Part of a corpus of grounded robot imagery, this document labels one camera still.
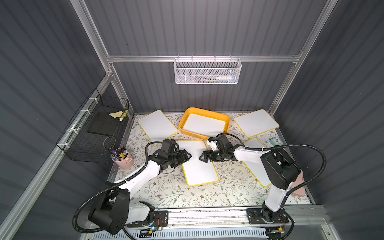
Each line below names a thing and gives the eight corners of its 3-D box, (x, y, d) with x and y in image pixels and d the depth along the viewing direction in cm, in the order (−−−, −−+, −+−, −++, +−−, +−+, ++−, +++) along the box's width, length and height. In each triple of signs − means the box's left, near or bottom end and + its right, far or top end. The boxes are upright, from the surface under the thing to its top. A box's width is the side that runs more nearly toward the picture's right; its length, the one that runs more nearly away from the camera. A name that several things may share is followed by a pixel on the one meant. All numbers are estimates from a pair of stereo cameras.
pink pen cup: (122, 173, 91) (111, 163, 80) (119, 162, 96) (109, 151, 85) (136, 167, 94) (128, 156, 83) (132, 156, 98) (124, 145, 87)
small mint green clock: (273, 146, 103) (274, 144, 101) (269, 140, 106) (271, 137, 104) (281, 145, 104) (283, 142, 101) (277, 139, 107) (279, 136, 105)
